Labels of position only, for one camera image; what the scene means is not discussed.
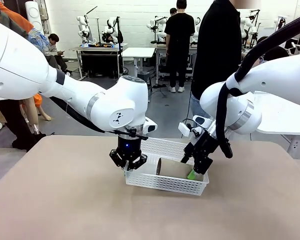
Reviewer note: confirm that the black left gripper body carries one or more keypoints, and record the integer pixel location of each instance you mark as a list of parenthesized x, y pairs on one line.
[(128, 148)]

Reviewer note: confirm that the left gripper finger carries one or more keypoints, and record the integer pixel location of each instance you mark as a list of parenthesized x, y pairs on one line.
[(117, 158), (139, 161)]

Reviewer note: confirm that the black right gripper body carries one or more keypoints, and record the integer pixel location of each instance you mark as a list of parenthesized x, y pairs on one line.
[(202, 146)]

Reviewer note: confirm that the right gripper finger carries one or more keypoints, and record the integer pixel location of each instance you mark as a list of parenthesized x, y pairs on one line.
[(202, 166), (185, 157)]

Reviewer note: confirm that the tall brown cup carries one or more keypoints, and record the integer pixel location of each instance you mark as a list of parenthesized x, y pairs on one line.
[(172, 170)]

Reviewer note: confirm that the white perforated plastic basket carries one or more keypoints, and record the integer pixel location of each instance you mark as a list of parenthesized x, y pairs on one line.
[(165, 185)]

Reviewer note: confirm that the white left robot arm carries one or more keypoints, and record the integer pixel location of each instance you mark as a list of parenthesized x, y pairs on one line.
[(40, 70)]

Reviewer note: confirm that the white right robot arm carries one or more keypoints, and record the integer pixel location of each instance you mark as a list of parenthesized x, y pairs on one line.
[(277, 75)]

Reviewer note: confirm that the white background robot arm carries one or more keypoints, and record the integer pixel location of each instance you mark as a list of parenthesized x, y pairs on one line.
[(110, 30), (245, 25), (196, 27), (160, 32), (83, 30)]

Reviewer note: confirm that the black power strip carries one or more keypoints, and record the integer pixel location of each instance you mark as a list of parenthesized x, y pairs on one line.
[(159, 86)]

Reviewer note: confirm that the grey plastic stool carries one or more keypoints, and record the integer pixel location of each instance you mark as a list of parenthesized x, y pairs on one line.
[(143, 73)]

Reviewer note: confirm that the large white table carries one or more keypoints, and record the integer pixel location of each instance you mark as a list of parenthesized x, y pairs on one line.
[(290, 130)]

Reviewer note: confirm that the small white desk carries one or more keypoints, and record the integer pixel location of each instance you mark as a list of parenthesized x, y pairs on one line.
[(137, 52)]

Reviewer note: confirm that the person in black sweater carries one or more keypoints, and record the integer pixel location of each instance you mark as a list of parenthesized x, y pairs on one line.
[(220, 50)]

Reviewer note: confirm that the wood-top desk black panel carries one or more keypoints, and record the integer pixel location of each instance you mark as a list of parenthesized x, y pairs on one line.
[(95, 49)]

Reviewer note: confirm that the person in green vest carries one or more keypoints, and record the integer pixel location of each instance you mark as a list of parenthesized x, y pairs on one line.
[(15, 120)]

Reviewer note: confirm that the standing person black clothes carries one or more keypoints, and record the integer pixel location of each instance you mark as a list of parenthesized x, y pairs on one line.
[(180, 37)]

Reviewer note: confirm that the seated person black sweater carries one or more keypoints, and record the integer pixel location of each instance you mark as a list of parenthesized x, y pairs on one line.
[(277, 53)]

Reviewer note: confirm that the seated person grey shirt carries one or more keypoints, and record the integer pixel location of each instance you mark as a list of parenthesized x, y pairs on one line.
[(52, 50)]

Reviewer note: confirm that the mannequin in orange clothes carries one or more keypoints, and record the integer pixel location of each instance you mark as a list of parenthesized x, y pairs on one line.
[(37, 37)]

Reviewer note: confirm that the white tower fan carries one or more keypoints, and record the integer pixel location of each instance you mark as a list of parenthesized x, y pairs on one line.
[(35, 17)]

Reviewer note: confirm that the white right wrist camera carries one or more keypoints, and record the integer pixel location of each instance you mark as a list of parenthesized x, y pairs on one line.
[(183, 128)]

